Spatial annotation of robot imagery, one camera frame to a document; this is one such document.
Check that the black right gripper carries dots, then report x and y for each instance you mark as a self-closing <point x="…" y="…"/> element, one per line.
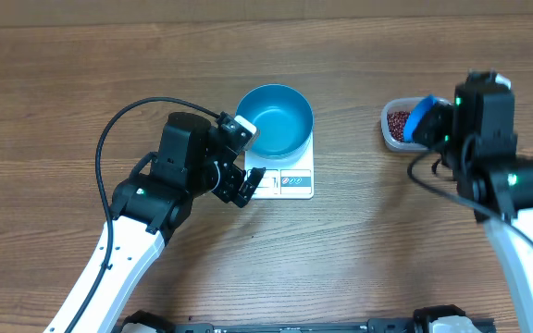
<point x="440" y="123"/>

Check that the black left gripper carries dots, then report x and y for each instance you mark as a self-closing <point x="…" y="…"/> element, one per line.
<point x="235" y="176"/>

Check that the blue plastic scoop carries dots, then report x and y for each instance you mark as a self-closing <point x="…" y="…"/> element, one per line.
<point x="416" y="116"/>

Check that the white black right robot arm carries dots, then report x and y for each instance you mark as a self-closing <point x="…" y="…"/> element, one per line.
<point x="471" y="159"/>

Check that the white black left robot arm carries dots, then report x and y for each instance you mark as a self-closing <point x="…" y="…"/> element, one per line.
<point x="195" y="156"/>

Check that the white digital kitchen scale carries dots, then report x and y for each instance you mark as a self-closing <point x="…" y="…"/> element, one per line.
<point x="289" y="177"/>

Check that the teal blue bowl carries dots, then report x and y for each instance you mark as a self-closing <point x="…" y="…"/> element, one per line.
<point x="283" y="116"/>

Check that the red adzuki beans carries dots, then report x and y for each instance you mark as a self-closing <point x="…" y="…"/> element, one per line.
<point x="396" y="124"/>

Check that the clear plastic food container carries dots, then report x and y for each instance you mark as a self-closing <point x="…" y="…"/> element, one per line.
<point x="399" y="105"/>

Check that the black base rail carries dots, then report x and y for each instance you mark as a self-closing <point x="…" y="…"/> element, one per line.
<point x="443" y="318"/>

